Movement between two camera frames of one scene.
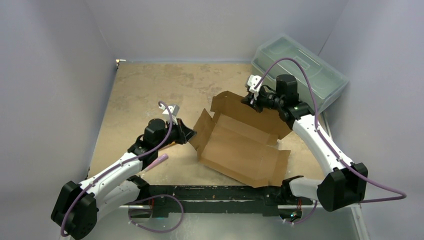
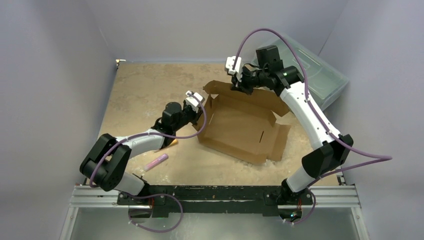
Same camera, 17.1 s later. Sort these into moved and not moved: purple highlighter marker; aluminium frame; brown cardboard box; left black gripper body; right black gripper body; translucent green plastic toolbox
Moved: left black gripper body; brown cardboard box; right black gripper body
Not moved: translucent green plastic toolbox; purple highlighter marker; aluminium frame
